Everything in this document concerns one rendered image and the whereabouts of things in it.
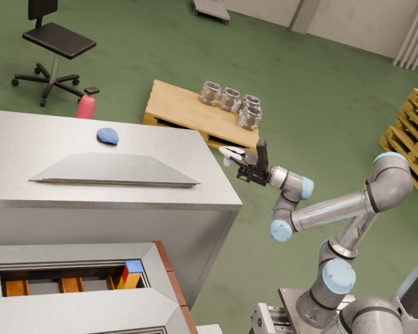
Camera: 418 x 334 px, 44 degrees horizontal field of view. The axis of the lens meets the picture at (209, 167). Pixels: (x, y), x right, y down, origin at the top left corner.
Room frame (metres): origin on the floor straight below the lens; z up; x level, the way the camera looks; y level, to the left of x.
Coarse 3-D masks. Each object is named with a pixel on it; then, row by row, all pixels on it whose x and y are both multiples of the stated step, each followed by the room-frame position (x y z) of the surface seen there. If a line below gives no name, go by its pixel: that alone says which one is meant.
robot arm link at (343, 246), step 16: (384, 160) 1.61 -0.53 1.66; (400, 160) 1.60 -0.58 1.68; (368, 176) 1.63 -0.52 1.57; (352, 224) 1.58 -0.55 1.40; (368, 224) 1.58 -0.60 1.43; (336, 240) 1.60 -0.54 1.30; (352, 240) 1.57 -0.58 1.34; (320, 256) 1.59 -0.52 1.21; (336, 256) 1.56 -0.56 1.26; (352, 256) 1.57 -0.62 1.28
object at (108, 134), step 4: (104, 128) 2.06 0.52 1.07; (108, 128) 2.06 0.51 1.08; (100, 132) 2.00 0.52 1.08; (104, 132) 2.01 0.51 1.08; (108, 132) 2.03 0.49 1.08; (112, 132) 2.04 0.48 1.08; (116, 132) 2.07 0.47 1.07; (100, 136) 1.98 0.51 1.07; (104, 136) 1.98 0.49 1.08; (108, 136) 2.00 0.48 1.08; (112, 136) 2.01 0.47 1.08; (116, 136) 2.03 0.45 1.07; (104, 140) 1.97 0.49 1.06; (108, 140) 1.98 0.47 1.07; (112, 140) 1.98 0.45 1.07; (116, 140) 2.00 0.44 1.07
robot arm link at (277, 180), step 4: (276, 168) 1.61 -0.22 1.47; (280, 168) 1.62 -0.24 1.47; (284, 168) 1.64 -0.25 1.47; (276, 172) 1.59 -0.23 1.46; (280, 172) 1.60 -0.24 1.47; (284, 172) 1.60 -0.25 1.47; (272, 176) 1.59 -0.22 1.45; (276, 176) 1.59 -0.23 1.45; (280, 176) 1.59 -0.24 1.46; (284, 176) 1.59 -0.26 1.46; (272, 180) 1.58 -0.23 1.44; (276, 180) 1.58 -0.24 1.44; (280, 180) 1.58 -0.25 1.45; (272, 184) 1.59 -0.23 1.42; (276, 184) 1.58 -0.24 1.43; (280, 184) 1.58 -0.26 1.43
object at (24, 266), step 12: (0, 264) 1.28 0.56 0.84; (12, 264) 1.30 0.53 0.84; (24, 264) 1.33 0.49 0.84; (36, 264) 1.35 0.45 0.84; (48, 264) 1.37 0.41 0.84; (60, 264) 1.40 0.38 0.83; (72, 264) 1.42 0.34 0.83; (84, 264) 1.45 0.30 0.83; (96, 264) 1.48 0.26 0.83; (108, 264) 1.50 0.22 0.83; (120, 264) 1.53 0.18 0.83; (144, 276) 1.51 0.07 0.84; (0, 288) 1.20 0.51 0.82
